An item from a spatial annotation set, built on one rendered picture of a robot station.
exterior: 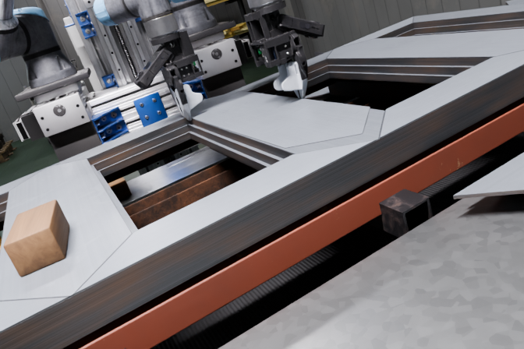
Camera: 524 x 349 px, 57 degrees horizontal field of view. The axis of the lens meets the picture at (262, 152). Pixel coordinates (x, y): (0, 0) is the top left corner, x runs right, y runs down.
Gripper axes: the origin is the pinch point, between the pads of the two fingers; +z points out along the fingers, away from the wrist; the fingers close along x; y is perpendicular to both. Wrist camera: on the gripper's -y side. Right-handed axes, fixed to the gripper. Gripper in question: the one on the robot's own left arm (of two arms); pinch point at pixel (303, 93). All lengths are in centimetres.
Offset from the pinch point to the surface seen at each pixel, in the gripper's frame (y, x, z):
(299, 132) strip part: 13.5, 20.1, 0.6
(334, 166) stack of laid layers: 18.3, 37.1, 1.3
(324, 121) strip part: 8.4, 20.5, 0.6
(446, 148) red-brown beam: -1.6, 37.1, 7.4
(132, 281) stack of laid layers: 48, 37, 2
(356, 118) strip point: 5.8, 26.3, 0.6
